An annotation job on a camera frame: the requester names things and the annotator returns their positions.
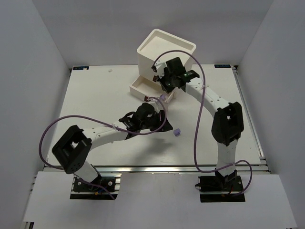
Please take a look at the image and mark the lilac small lego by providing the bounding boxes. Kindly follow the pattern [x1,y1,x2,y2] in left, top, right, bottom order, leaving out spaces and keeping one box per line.
[173,128,181,136]

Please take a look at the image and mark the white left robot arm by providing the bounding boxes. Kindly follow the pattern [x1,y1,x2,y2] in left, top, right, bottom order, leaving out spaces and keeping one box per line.
[51,103,173,185]

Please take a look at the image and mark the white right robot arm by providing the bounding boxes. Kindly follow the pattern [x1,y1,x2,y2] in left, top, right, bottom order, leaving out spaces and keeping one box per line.
[152,57,244,186]

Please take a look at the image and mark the white drawer cabinet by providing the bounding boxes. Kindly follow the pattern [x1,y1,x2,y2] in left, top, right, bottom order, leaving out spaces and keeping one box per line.
[137,29,196,83]

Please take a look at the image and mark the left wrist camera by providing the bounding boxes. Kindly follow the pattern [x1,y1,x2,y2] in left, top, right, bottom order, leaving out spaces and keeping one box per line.
[148,99,163,112]

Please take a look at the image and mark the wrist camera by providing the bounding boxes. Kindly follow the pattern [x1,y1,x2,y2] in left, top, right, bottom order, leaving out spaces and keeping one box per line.
[152,60,166,76]
[148,99,163,112]

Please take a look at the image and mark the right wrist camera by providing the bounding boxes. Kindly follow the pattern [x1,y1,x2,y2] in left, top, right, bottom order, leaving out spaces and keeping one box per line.
[152,60,166,76]

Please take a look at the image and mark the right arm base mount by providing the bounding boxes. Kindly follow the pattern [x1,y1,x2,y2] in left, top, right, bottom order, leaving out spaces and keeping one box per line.
[195,176,245,203]

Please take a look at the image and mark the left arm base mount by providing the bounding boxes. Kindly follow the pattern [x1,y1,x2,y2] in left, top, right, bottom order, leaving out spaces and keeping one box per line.
[70,175,121,200]

